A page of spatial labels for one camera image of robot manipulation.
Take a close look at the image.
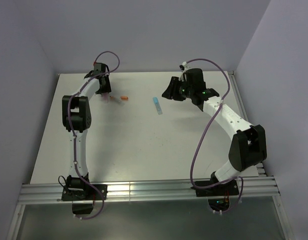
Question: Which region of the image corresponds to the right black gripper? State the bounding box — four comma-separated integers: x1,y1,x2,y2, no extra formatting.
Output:
162,76,194,102

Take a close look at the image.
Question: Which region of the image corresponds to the pink marker pen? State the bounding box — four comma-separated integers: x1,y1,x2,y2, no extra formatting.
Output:
102,93,109,104

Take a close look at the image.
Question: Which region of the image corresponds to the blue marker pen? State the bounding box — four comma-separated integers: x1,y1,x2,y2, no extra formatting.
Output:
154,101,163,115

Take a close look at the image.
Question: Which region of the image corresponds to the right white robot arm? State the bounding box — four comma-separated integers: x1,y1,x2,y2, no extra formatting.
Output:
162,68,267,195

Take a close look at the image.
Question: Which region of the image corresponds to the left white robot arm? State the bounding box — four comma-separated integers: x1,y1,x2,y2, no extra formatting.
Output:
62,61,111,201

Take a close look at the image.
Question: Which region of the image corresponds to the orange marker pen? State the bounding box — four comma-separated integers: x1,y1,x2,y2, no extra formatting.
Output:
110,95,124,106

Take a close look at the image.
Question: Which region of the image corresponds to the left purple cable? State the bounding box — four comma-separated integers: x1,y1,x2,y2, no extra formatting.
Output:
68,51,121,221

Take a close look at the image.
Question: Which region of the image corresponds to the purple cable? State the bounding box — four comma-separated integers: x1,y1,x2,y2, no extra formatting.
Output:
185,58,244,216
68,51,121,221

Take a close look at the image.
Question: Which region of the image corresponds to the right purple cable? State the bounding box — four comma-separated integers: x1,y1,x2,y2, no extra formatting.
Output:
185,58,244,216

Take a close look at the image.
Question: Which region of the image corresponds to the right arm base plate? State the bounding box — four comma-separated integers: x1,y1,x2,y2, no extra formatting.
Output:
191,180,239,214

